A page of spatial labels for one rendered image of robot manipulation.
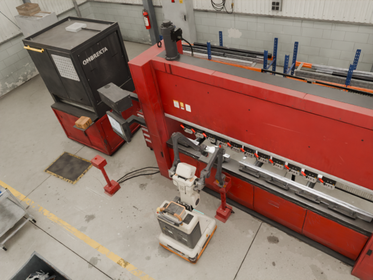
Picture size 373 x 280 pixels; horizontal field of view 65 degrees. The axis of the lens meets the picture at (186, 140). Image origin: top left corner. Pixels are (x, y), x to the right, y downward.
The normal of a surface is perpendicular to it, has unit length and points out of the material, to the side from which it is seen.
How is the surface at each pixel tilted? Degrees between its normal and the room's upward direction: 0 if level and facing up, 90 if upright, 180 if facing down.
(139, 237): 0
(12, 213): 0
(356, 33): 90
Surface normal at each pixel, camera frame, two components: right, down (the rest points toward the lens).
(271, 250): -0.14, -0.73
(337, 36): -0.53, 0.63
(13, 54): 0.84, 0.28
